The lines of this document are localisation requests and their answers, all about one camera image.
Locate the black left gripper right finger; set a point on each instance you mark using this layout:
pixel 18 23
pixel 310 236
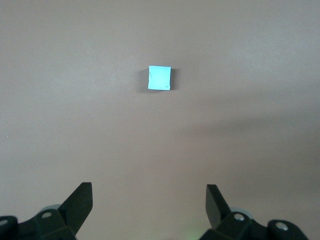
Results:
pixel 230 225

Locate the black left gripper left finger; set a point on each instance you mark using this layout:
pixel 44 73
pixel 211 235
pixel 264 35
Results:
pixel 62 220

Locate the blue foam block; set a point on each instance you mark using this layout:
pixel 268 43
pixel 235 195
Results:
pixel 159 77

